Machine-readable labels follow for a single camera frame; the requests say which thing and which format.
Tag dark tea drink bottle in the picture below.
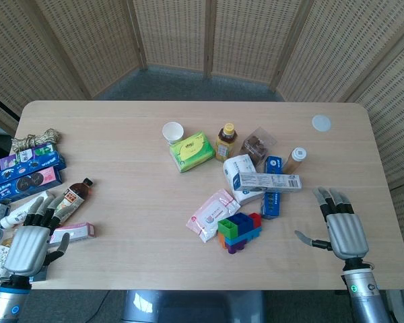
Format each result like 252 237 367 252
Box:
55 178 95 225

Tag yellow cap honey bottle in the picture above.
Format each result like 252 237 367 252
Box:
215 122 238 163

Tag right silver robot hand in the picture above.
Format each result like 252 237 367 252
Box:
294 186 370 260

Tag green tissue box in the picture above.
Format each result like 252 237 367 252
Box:
169 131 216 174

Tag round white table cap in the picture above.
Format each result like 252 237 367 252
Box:
311 114 333 131

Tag white tissue pack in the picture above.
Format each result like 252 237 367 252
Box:
222 153 267 205

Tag coil of jute rope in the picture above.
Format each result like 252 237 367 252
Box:
11 128 62 155

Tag white lotion tube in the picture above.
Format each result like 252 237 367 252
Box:
0 190 57 229

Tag pink wet wipes pack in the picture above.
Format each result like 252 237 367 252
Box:
186 188 242 244

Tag purple cookie box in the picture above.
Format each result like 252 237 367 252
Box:
0 142 59 172

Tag pink and blue cookie box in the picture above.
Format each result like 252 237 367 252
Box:
0 166 63 205

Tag wooden folding screen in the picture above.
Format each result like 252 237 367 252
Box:
0 0 404 290

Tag clear snack box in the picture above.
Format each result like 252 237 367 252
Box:
239 126 278 166

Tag pink small box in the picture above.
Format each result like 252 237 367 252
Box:
48 221 97 246

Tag white cap amber bottle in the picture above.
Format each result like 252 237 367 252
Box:
282 147 308 175

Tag colourful building block toy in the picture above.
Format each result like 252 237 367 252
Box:
217 211 263 256

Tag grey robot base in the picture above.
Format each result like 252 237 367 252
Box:
122 289 266 323

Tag white paper cup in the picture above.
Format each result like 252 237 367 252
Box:
162 121 184 147

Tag white toothpaste box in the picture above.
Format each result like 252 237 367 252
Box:
238 172 303 194

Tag blue rectangular box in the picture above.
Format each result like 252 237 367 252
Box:
260 155 284 220

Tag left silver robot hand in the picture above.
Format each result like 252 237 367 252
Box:
3 196 71 276

